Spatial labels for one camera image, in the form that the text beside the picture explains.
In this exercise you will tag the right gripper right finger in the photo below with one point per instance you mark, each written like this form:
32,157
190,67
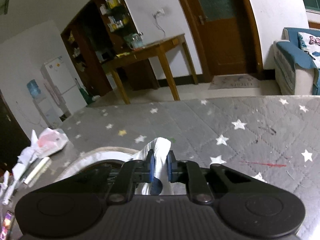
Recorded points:
190,174

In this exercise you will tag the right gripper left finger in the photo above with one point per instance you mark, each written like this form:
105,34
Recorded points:
132,173

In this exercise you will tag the white navy polka dot garment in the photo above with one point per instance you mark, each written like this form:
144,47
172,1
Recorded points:
160,184

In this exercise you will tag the pink white plastic bag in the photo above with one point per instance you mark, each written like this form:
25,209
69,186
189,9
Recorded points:
48,142

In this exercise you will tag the water dispenser with blue bottle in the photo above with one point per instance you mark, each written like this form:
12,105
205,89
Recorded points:
44,106

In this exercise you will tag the white refrigerator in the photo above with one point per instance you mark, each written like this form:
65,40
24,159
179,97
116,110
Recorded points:
63,88

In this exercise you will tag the grey star pattern tablecloth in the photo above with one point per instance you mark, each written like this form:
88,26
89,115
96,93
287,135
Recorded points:
260,158

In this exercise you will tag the grey door mat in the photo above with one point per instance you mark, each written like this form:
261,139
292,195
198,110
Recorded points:
234,81

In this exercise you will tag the glass jar on table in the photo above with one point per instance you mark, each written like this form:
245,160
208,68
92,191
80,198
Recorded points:
134,40

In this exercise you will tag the dark wooden shelf cabinet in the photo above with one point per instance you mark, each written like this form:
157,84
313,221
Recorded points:
98,33

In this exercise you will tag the brown wooden door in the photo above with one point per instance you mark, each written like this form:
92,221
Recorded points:
225,36

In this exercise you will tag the blue sofa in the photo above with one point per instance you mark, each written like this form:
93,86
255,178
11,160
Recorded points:
296,72

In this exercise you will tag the butterfly print pillow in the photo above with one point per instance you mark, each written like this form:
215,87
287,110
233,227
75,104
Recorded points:
309,44

